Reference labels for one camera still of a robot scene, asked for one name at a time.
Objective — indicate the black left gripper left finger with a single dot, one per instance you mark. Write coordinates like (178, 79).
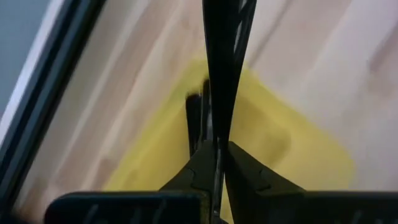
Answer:
(199, 174)

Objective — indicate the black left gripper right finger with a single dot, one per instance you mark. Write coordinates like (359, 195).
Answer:
(252, 186)

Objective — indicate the yellow plastic bin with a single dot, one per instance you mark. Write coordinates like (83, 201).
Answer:
(280, 140)

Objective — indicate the black metal spoon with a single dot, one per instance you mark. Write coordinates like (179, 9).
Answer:
(224, 62)

